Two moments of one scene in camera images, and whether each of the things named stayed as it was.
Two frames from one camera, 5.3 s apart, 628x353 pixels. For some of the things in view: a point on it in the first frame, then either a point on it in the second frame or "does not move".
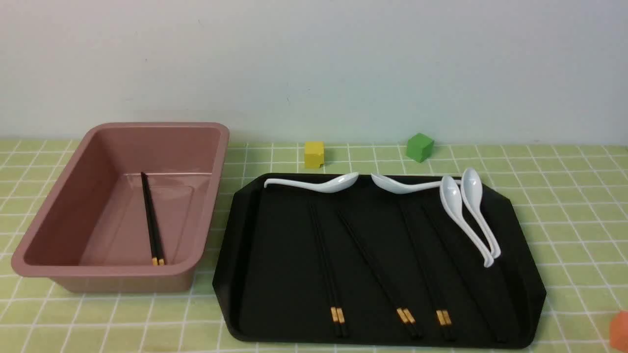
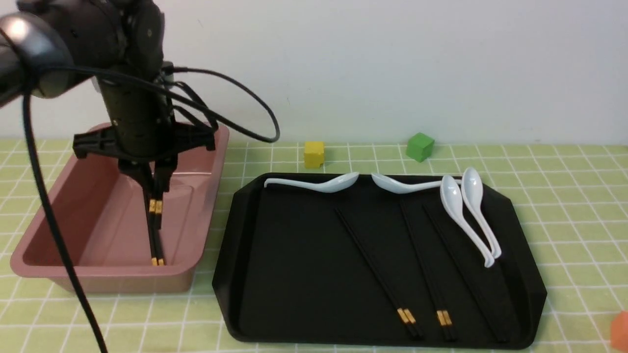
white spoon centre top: x=386 y=186 does not move
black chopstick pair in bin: x=154 y=223 does not move
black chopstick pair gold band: x=337 y=311 → x=155 y=206
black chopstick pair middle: x=409 y=324 does not move
